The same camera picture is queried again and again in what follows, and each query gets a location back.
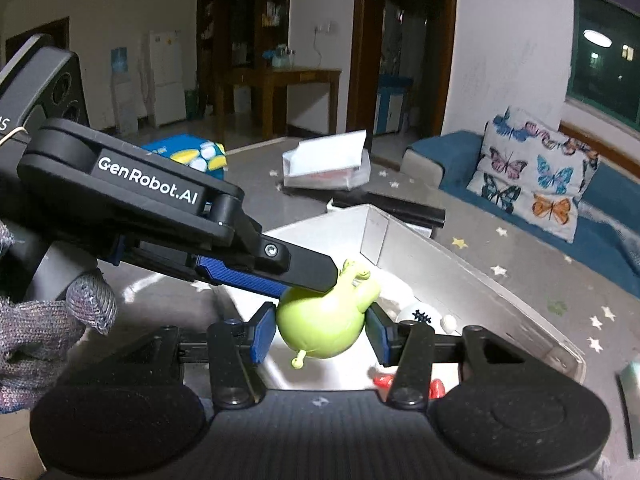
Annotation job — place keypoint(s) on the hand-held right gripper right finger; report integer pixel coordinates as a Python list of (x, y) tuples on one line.
[(380, 335)]

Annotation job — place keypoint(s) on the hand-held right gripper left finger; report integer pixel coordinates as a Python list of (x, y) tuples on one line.
[(262, 332)]

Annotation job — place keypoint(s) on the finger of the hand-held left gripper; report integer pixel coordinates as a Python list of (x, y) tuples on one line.
[(240, 272)]

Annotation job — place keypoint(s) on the white rabbit plush toy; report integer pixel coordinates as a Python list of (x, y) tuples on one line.
[(425, 315)]

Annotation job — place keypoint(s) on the green round toy figure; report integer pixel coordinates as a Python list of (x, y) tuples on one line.
[(325, 325)]

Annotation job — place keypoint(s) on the red round toy figure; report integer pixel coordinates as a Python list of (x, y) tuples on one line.
[(437, 389)]

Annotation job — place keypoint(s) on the grey cardboard box container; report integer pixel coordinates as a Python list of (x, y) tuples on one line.
[(450, 280)]

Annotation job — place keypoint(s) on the person's left hand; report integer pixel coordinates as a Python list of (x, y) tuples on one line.
[(45, 340)]

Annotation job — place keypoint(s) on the white floor rack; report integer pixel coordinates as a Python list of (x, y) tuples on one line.
[(125, 105)]

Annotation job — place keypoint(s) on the white refrigerator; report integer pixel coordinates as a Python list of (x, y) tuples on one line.
[(167, 80)]

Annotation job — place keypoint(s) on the blue dotted tissue box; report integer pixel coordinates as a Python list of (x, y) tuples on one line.
[(197, 152)]

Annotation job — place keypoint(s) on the black flat object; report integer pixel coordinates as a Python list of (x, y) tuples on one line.
[(395, 207)]

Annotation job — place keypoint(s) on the clear box with white paper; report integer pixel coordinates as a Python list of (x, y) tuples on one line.
[(327, 162)]

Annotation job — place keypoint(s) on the wooden side table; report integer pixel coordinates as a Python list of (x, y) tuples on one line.
[(285, 90)]

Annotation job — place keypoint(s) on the dark wooden cabinet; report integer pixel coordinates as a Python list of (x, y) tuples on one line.
[(240, 25)]

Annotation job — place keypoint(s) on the teal jar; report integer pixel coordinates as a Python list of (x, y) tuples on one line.
[(280, 59)]

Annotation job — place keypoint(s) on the butterfly print pillow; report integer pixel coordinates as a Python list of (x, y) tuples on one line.
[(535, 175)]

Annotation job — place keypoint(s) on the blue sofa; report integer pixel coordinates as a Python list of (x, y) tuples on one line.
[(610, 240)]

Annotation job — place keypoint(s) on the pink and green tissue pack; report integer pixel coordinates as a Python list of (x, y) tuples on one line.
[(631, 385)]

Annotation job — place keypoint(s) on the green framed window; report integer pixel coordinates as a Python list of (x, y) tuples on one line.
[(610, 55)]

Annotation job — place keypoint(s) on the blue wall poster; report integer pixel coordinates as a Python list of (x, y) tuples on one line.
[(119, 60)]

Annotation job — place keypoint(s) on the white wall socket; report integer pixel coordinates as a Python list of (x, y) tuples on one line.
[(323, 28)]

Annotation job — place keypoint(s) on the dark wooden door frame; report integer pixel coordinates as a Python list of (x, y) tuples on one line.
[(400, 20)]

